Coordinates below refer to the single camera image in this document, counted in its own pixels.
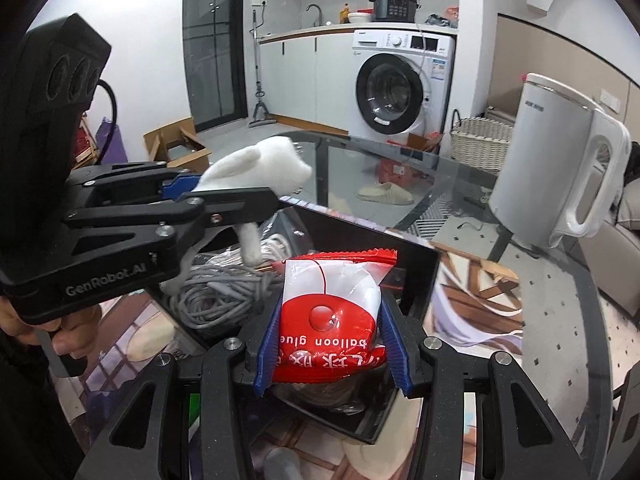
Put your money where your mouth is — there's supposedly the black cardboard box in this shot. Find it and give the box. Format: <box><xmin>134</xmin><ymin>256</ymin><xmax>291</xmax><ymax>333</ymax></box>
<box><xmin>165</xmin><ymin>205</ymin><xmax>439</xmax><ymax>444</ymax></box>

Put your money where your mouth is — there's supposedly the wooden shoe rack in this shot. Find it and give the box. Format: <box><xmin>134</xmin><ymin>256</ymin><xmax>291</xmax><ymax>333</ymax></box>
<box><xmin>74</xmin><ymin>113</ymin><xmax>100</xmax><ymax>169</ymax></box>

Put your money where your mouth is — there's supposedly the brown cardboard box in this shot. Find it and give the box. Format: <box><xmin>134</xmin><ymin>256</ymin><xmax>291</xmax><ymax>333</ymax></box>
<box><xmin>143</xmin><ymin>117</ymin><xmax>212</xmax><ymax>174</ymax></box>

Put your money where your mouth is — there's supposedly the white washing machine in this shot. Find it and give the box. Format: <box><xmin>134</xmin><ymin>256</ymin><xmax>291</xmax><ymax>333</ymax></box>
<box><xmin>348</xmin><ymin>28</ymin><xmax>456</xmax><ymax>145</ymax></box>

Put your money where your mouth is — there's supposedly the white electric kettle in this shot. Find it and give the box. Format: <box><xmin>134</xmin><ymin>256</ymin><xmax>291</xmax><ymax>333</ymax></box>
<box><xmin>489</xmin><ymin>73</ymin><xmax>631</xmax><ymax>248</ymax></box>

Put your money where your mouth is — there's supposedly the floor mop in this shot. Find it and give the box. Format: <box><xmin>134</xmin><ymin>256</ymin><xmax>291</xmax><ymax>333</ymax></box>
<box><xmin>248</xmin><ymin>10</ymin><xmax>277</xmax><ymax>128</ymax></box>

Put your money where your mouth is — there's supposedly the beige slipper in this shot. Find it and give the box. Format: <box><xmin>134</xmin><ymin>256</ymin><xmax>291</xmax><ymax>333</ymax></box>
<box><xmin>357</xmin><ymin>182</ymin><xmax>414</xmax><ymax>206</ymax></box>

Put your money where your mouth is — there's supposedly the grey cable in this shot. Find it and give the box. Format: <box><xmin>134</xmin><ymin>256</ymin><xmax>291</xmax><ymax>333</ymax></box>
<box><xmin>167</xmin><ymin>231</ymin><xmax>292</xmax><ymax>331</ymax></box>

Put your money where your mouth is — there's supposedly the wicker basket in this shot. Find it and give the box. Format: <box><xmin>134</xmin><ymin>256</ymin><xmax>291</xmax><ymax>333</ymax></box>
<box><xmin>450</xmin><ymin>110</ymin><xmax>513</xmax><ymax>174</ymax></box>

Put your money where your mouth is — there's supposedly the red balloon glue packet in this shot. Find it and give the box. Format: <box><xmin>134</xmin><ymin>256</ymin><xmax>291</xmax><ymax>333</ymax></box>
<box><xmin>272</xmin><ymin>248</ymin><xmax>397</xmax><ymax>384</ymax></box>

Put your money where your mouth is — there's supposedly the black rice cooker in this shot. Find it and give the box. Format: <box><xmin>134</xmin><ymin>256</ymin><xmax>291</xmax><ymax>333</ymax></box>
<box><xmin>369</xmin><ymin>0</ymin><xmax>419</xmax><ymax>23</ymax></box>

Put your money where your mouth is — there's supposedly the purple yoga mat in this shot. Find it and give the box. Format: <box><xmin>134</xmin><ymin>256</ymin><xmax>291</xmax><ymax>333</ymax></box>
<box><xmin>94</xmin><ymin>116</ymin><xmax>129</xmax><ymax>165</ymax></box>

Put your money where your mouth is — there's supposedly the person's left hand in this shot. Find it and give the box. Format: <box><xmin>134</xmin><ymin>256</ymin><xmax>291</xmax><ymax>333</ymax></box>
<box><xmin>1</xmin><ymin>297</ymin><xmax>102</xmax><ymax>359</ymax></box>

